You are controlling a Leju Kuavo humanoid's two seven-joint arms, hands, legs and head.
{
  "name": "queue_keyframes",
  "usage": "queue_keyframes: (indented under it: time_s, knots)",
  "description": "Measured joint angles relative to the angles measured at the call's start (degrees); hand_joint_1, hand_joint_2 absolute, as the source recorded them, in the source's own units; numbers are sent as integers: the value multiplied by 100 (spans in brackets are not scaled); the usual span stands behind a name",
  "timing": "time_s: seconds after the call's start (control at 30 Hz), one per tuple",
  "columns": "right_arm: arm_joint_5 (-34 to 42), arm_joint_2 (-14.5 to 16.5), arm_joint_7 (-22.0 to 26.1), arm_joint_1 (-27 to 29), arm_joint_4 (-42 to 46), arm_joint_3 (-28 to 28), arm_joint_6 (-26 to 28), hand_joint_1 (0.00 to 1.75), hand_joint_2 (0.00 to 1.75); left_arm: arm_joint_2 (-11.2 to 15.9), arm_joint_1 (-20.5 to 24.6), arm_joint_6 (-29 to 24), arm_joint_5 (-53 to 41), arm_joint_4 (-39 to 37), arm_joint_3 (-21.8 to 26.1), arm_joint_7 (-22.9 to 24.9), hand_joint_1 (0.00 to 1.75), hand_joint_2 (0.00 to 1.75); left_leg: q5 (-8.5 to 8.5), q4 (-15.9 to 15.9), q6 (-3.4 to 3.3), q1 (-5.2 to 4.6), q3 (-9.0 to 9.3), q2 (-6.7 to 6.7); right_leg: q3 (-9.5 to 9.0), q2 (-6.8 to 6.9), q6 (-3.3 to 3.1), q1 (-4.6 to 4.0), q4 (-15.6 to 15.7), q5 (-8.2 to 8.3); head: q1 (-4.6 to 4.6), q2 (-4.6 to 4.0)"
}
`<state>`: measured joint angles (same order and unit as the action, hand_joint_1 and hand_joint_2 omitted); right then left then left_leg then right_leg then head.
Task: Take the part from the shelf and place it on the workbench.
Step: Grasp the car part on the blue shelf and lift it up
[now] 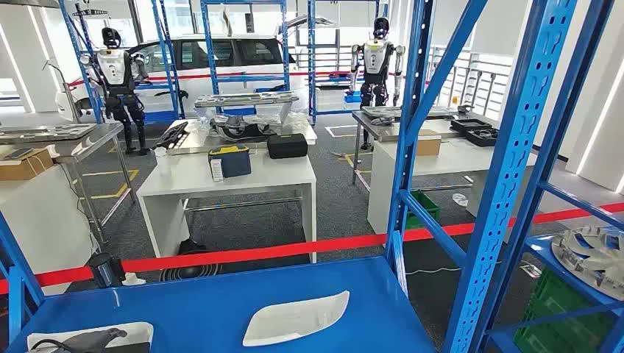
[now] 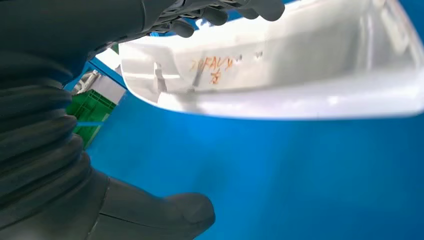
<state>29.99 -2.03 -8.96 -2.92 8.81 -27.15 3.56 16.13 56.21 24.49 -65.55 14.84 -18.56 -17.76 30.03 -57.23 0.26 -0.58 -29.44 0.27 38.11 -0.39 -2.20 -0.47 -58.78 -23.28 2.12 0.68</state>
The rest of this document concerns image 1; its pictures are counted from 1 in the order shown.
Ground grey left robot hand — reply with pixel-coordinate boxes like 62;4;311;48
49;327;129;353

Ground white plastic car part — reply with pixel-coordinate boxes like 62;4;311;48
242;290;350;348
26;321;154;353

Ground black ribbed round base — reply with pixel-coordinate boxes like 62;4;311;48
158;238;224;284

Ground white desk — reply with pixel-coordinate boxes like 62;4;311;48
0;163;99;296

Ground cardboard box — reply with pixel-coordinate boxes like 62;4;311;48
415;129;443;157
0;148;54;182

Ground dark tablet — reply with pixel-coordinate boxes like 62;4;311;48
2;146;35;161

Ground flat metal tray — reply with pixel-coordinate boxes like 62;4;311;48
0;124;99;145

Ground black slotted tray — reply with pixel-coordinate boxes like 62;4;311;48
155;121;191;150

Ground blue yellow tool case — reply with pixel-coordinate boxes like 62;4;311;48
208;143;253;179

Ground white table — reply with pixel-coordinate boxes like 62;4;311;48
137;147;318;264
366;138;538;236

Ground black fixture stand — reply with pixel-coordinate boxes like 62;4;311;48
210;113;278;143

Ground black white humanoid robot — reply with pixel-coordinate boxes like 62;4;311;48
349;17;407;151
79;26;151;157

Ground black hard case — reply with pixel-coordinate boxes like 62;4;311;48
266;132;309;160

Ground long metal fixture plate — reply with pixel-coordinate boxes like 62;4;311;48
194;90;301;110
359;104;455;121

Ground white car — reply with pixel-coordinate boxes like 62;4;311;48
56;32;313;123

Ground green plastic crate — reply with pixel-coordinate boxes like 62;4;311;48
405;190;442;230
513;266;624;353

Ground black plastic tray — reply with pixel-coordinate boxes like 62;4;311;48
464;126;500;148
449;118;494;134

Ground white railing rack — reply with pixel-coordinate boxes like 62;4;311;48
428;45;514;119

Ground round metal wheel fixture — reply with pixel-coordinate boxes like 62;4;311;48
550;225;624;302

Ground black stanchion post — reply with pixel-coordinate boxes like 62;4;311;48
86;252;127;289

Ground white floor cable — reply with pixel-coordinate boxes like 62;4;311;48
405;264;462;277

